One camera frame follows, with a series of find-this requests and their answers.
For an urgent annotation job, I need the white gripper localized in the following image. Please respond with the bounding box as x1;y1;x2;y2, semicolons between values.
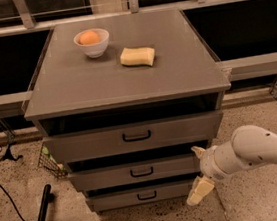
187;142;245;206

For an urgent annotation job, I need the grey drawer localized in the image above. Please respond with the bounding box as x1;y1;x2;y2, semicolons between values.
43;110;223;163
69;152;200;192
86;177;194;212

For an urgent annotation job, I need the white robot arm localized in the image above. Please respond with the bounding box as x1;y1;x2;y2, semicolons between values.
187;125;277;206

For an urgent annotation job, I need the grey drawer cabinet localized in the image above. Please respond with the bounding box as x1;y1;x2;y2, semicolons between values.
25;9;230;199

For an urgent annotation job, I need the yellow sponge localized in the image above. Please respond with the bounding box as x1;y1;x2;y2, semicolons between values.
120;47;156;67

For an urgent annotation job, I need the white ceramic bowl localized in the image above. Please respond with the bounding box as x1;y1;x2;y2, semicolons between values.
73;28;110;58

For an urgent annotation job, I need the orange fruit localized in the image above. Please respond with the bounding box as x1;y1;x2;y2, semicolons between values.
79;30;101;45

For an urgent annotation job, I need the black tripod stand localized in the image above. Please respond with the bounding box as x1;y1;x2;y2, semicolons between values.
0;128;25;171

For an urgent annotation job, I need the grey window rail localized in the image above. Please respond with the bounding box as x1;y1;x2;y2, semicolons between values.
0;0;277;118

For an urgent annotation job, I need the wire basket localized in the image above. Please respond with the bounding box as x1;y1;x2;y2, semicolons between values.
38;144;68;179

